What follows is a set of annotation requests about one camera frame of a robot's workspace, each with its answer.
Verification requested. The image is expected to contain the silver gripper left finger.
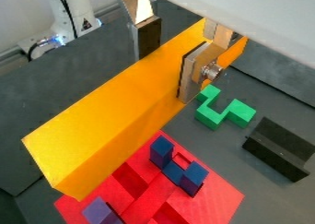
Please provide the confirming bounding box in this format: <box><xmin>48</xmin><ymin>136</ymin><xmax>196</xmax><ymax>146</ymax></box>
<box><xmin>118</xmin><ymin>0</ymin><xmax>162</xmax><ymax>61</ymax></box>

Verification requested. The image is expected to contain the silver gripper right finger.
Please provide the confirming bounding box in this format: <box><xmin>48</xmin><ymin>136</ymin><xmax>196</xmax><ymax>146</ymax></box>
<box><xmin>176</xmin><ymin>19</ymin><xmax>240</xmax><ymax>103</ymax></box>

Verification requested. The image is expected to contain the yellow rectangular bar block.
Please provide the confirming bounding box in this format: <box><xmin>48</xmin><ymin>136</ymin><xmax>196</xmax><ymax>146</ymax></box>
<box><xmin>21</xmin><ymin>18</ymin><xmax>250</xmax><ymax>202</ymax></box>

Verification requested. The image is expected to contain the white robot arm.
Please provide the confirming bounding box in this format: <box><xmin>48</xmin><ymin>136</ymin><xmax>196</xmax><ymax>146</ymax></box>
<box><xmin>20</xmin><ymin>0</ymin><xmax>242</xmax><ymax>102</ymax></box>

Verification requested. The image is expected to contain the red base board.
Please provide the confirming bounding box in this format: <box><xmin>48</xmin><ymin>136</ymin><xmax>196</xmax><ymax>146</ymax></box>
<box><xmin>55</xmin><ymin>132</ymin><xmax>244</xmax><ymax>224</ymax></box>

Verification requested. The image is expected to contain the green zigzag block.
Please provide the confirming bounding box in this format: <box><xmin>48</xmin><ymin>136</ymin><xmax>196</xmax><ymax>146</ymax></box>
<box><xmin>194</xmin><ymin>83</ymin><xmax>258</xmax><ymax>131</ymax></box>

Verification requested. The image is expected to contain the dark blue U-shaped block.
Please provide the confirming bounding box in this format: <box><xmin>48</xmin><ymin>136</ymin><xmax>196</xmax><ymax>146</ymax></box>
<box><xmin>150</xmin><ymin>136</ymin><xmax>210</xmax><ymax>197</ymax></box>

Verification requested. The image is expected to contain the purple U-shaped block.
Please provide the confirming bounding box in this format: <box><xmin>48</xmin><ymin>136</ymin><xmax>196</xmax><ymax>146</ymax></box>
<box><xmin>83</xmin><ymin>197</ymin><xmax>124</xmax><ymax>224</ymax></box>

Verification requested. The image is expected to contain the black cable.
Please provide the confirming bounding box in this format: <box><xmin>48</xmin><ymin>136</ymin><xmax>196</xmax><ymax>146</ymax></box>
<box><xmin>25</xmin><ymin>0</ymin><xmax>78</xmax><ymax>63</ymax></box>

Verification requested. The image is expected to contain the black angled bracket block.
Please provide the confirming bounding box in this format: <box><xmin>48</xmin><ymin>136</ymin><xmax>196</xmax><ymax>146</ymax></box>
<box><xmin>243</xmin><ymin>117</ymin><xmax>315</xmax><ymax>183</ymax></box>

